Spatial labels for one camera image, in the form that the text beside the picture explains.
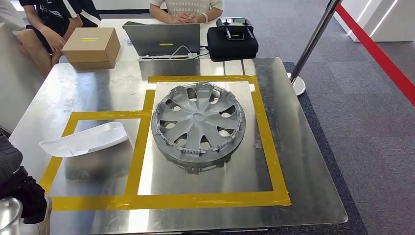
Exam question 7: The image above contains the white plastic shell part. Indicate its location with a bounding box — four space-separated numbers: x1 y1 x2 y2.
39 121 129 159

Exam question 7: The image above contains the yellow tape on workbench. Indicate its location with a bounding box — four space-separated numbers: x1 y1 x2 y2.
39 75 292 212

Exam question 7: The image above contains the stainless steel workbench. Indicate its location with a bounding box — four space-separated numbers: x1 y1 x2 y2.
9 56 348 235

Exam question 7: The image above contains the grey plastic wheel cover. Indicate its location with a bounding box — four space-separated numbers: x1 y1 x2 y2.
150 82 246 175

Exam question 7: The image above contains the black carry case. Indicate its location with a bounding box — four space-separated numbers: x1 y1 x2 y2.
206 26 259 62

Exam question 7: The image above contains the open grey laptop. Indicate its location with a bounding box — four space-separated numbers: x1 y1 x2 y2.
122 21 201 61

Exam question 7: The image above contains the black remote controller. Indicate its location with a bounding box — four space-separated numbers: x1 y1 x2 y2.
215 17 254 41

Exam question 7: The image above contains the person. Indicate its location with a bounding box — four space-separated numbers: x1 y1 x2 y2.
0 0 28 32
14 0 102 78
149 0 224 24

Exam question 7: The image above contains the closed cardboard box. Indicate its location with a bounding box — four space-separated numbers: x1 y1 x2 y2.
61 27 121 71

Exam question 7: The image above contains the red barrier belt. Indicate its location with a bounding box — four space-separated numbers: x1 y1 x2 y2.
334 2 415 108

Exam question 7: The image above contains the white desk with steel legs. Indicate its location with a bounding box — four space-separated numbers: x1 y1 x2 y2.
0 23 46 134

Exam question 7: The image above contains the white low counter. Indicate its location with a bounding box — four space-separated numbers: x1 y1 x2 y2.
334 0 415 43

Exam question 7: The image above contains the white charger cable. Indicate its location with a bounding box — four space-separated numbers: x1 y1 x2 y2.
141 45 210 61

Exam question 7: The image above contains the silver stanchion post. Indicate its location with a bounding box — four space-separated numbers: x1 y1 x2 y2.
287 0 341 96

